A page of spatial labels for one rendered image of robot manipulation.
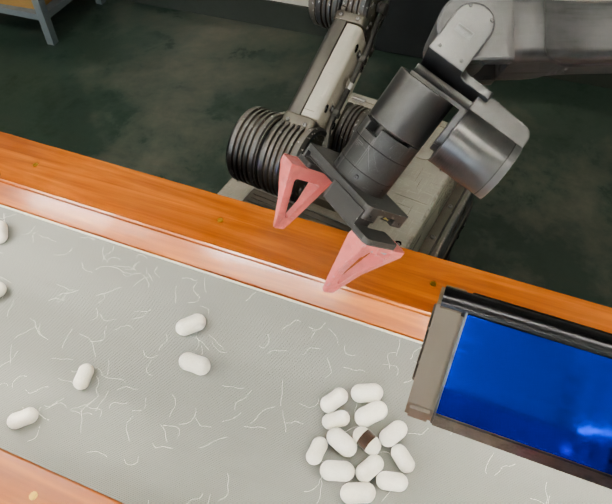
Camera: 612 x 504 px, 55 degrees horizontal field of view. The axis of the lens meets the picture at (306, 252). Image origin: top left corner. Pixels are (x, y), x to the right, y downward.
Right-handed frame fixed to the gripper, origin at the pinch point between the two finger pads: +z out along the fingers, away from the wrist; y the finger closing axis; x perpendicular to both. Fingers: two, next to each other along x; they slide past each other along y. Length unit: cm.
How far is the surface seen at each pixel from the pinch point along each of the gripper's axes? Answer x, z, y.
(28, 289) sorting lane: 10.0, 30.5, 25.6
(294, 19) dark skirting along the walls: -133, 1, 180
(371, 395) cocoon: -11.4, 10.4, -10.6
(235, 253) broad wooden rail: -8.0, 12.5, 15.3
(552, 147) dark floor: -167, -19, 63
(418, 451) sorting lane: -13.5, 11.0, -17.9
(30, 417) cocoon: 14.1, 31.8, 6.4
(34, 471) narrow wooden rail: 15.4, 31.6, -0.3
